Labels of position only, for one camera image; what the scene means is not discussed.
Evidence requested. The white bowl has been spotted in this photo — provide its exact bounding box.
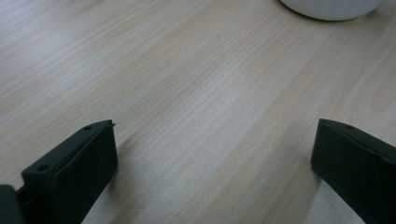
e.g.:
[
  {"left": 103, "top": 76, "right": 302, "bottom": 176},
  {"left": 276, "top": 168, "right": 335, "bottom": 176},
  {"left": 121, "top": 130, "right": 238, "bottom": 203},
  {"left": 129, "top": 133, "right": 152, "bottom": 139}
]
[{"left": 279, "top": 0, "right": 383, "bottom": 21}]

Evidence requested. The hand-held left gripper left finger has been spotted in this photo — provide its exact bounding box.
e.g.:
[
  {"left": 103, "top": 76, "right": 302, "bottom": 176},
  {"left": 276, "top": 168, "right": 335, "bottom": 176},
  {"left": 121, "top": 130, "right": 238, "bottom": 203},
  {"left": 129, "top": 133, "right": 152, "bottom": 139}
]
[{"left": 16, "top": 119, "right": 119, "bottom": 224}]

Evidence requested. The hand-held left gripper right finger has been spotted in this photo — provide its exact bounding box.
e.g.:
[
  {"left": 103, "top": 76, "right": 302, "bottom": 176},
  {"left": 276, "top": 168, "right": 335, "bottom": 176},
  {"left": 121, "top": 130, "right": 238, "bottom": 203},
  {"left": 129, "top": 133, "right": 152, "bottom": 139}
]
[{"left": 310, "top": 118, "right": 396, "bottom": 224}]

